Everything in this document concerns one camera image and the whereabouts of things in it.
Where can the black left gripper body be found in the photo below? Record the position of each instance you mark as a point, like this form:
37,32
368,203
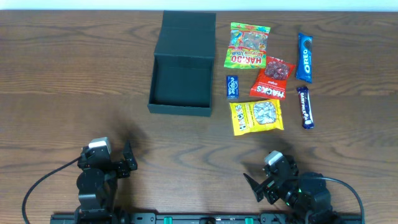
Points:
121,168

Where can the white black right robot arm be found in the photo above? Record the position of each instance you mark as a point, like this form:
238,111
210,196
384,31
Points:
306,194

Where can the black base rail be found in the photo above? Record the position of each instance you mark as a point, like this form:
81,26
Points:
151,218

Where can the blue Oreo cookie pack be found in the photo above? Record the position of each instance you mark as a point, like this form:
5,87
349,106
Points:
304,65

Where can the red Hacks candy bag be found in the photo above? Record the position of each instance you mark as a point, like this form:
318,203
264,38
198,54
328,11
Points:
271,81

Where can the blue Eclipse mint box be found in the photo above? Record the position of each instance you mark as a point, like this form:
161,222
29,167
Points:
232,87

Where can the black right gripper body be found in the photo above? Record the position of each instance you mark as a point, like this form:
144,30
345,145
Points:
266,186

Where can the green Haribo gummy bag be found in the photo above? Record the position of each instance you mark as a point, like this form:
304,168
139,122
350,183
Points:
247,47

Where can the dark green box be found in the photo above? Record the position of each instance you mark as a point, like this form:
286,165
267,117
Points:
184,57

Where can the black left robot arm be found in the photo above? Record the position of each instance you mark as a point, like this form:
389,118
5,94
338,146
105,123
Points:
98,182

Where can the purple Dairy Milk bar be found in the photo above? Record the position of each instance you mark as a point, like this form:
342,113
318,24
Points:
305,106

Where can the yellow Hacks candy bag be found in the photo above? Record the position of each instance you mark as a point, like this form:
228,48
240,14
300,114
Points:
256,116

